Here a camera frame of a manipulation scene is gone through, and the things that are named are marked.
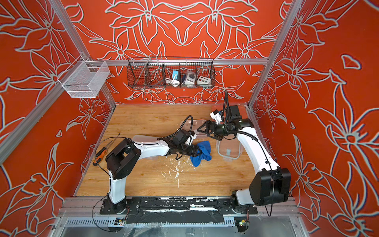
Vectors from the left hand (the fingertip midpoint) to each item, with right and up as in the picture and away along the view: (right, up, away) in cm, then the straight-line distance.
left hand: (199, 151), depth 89 cm
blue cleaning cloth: (+3, +3, -3) cm, 5 cm away
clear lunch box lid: (+19, 0, +4) cm, 20 cm away
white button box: (+3, +45, +6) cm, 46 cm away
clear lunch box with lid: (-3, +18, -16) cm, 24 cm away
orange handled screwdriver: (-61, -1, +3) cm, 61 cm away
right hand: (-1, +13, -14) cm, 19 cm away
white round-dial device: (-5, +46, +2) cm, 46 cm away
